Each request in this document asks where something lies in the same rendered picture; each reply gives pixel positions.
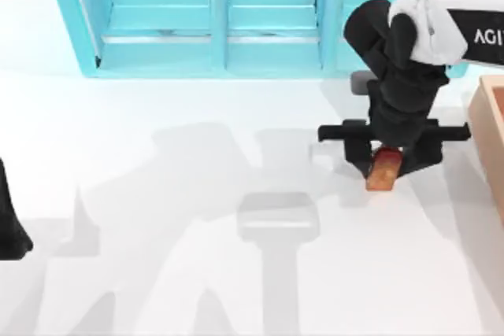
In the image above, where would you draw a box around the pale grey rounded box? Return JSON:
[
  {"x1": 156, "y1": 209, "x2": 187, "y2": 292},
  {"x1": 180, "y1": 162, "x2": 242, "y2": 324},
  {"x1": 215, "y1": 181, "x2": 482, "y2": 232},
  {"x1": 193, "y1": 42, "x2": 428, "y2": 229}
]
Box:
[{"x1": 349, "y1": 69, "x2": 375, "y2": 95}]

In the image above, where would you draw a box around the light blue rack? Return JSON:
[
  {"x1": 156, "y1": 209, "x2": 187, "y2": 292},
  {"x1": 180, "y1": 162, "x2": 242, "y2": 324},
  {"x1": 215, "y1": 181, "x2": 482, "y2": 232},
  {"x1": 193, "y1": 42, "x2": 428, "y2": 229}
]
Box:
[{"x1": 43, "y1": 0, "x2": 504, "y2": 80}]

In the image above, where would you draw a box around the brown bread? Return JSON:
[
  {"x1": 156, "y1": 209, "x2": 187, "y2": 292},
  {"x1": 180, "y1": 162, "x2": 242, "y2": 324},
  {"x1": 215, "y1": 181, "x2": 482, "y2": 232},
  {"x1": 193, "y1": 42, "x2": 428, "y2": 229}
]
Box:
[{"x1": 365, "y1": 146, "x2": 403, "y2": 193}]

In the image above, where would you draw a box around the salmon-coloured shallow box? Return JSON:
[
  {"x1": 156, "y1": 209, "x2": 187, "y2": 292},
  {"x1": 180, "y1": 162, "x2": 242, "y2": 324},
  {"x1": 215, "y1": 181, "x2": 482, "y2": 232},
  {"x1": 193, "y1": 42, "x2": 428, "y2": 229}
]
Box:
[{"x1": 467, "y1": 74, "x2": 504, "y2": 216}]

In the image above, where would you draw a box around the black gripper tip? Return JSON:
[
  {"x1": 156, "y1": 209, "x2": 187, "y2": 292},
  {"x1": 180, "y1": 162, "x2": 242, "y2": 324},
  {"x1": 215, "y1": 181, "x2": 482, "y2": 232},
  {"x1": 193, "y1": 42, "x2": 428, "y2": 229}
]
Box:
[{"x1": 0, "y1": 158, "x2": 35, "y2": 262}]

